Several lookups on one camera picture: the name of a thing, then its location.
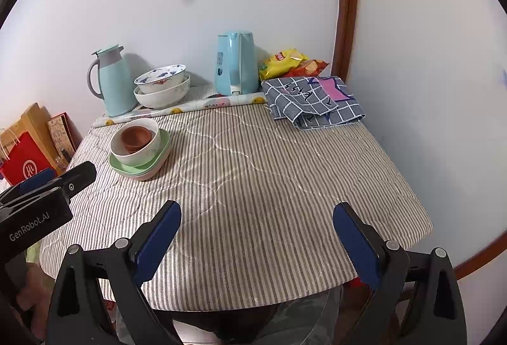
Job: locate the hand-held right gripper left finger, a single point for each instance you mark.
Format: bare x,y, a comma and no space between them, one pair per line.
158,238

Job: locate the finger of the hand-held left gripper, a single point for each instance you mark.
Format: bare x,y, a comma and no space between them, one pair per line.
79,178
37,179

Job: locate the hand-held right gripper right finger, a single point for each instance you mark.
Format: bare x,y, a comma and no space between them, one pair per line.
354,246

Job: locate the pink plate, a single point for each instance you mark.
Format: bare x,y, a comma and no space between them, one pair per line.
156,171

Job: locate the small brown bowl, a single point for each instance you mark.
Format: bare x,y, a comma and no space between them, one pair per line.
134,137

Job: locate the plain white bowl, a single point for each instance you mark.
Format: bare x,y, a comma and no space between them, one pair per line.
148,149

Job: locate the green plate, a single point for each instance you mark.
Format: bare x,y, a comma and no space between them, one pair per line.
162,149

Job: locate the red paper bag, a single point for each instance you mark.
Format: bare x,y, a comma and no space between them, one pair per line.
25,162

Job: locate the brown patterned box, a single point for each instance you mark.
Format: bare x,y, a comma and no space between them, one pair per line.
63,135

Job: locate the brown paper bag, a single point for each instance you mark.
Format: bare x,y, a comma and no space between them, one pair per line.
31,123

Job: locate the light blue thermos jug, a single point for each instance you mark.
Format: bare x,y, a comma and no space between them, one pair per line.
115,87

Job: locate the striped quilted table cover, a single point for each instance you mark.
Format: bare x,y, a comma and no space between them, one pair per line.
257,190

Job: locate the large white bowl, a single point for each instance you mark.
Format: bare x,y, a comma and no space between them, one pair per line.
162,97

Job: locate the crane pattern bowl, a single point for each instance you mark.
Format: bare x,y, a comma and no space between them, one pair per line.
160,79

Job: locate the rolled printed plastic tablecloth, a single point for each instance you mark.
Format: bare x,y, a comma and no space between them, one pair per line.
190,107

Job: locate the grey checked cloth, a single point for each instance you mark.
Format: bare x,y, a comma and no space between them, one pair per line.
309,103

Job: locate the red chips bag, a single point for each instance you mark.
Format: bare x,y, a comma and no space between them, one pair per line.
313,68

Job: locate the light blue electric kettle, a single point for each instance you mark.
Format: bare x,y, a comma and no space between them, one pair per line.
233,63

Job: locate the yellow chips bag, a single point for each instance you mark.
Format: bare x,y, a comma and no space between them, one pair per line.
279,63

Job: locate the brown wooden door frame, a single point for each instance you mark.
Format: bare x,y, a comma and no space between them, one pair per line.
345,12

